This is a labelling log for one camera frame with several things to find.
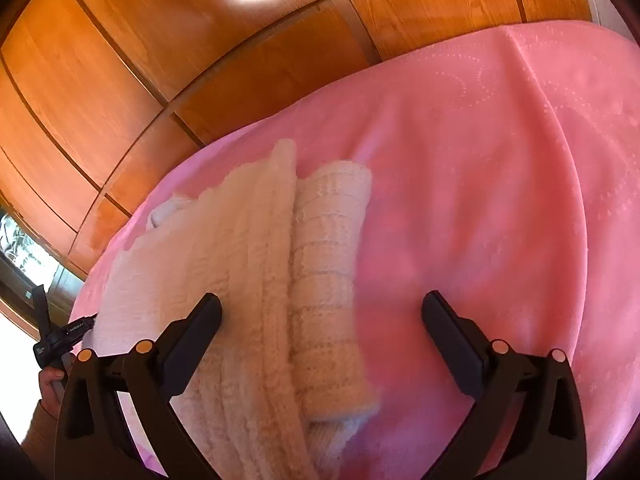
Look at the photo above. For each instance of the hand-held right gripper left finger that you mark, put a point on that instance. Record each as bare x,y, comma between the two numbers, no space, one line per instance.
192,342

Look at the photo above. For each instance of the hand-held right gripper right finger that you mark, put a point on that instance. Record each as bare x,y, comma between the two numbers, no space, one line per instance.
452,342

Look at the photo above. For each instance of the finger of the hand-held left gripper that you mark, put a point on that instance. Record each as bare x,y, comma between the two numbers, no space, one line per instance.
85,324

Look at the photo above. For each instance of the cream knitted sweater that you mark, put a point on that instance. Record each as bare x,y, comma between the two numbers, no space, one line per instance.
260,285

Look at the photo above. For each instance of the person's left hand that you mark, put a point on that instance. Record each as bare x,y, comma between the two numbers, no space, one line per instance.
51,385

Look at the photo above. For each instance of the glass window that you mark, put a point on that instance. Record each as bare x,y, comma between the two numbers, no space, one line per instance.
20,255

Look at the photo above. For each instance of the pink blanket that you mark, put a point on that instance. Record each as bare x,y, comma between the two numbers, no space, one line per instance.
475,185

